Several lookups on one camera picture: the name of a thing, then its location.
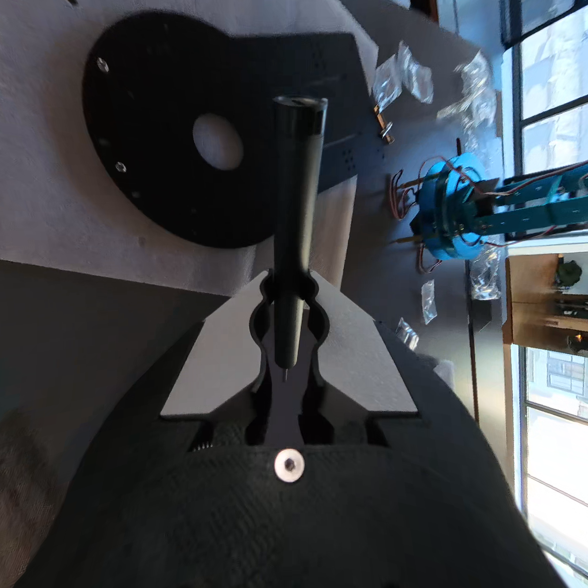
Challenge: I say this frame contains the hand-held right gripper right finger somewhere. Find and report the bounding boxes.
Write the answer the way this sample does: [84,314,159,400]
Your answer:
[299,270,420,418]

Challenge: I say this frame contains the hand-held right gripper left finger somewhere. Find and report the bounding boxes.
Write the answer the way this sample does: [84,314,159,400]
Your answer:
[160,270,282,419]

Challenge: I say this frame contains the black screwdriver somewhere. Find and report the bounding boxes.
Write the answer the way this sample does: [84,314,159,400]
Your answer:
[272,96,330,382]

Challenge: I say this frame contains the black metal base plate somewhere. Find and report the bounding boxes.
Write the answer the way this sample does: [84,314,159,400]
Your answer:
[82,10,387,250]

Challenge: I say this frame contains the wooden cabinet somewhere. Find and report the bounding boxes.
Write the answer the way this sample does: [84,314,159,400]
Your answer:
[503,250,588,359]

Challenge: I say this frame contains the grey foam sheet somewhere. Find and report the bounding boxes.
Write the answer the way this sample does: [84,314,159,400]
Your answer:
[0,0,383,297]

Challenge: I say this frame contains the large window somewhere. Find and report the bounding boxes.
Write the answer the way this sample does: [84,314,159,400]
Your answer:
[503,0,588,588]

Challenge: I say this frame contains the small metal bracket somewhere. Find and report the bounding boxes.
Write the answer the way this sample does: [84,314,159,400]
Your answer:
[373,107,397,145]

